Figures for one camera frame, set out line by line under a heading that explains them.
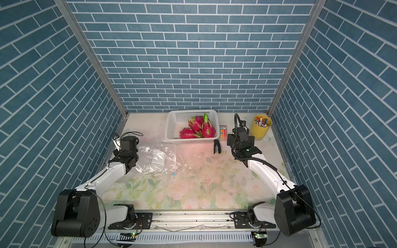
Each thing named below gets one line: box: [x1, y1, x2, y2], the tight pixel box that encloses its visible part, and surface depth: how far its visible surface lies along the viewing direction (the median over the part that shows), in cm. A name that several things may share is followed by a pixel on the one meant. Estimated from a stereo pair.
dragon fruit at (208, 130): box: [201, 112, 216, 138], surface depth 98 cm
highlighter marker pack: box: [219, 125, 227, 143], surface depth 109 cm
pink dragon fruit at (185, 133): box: [179, 127, 203, 139], surface depth 101 cm
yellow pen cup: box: [250, 114, 273, 141], surface depth 101 cm
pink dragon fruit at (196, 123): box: [188, 115, 205, 132], surface depth 98 cm
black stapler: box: [213, 138, 222, 154], surface depth 101 cm
